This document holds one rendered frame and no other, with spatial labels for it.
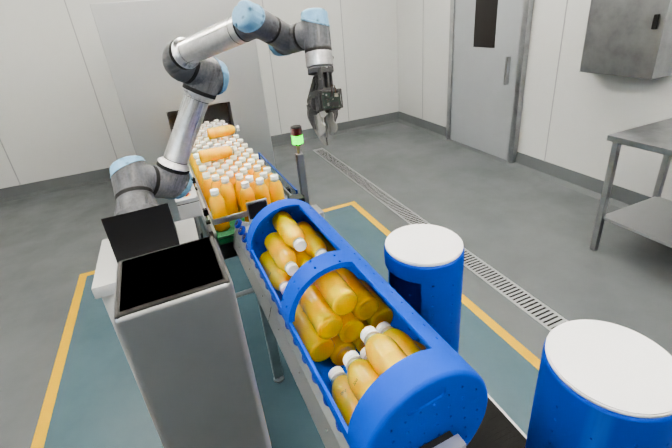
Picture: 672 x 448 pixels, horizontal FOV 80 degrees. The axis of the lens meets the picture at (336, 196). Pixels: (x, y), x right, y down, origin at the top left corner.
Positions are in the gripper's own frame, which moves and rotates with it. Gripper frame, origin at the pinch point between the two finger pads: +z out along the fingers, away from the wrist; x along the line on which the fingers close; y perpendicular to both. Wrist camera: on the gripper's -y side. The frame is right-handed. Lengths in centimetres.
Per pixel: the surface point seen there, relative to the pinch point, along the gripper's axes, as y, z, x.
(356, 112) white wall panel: -494, -30, 253
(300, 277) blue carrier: 13.1, 33.8, -16.2
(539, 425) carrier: 43, 76, 33
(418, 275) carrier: 0, 48, 28
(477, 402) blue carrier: 53, 52, 5
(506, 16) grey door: -234, -104, 314
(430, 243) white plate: -7, 41, 39
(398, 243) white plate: -13, 40, 29
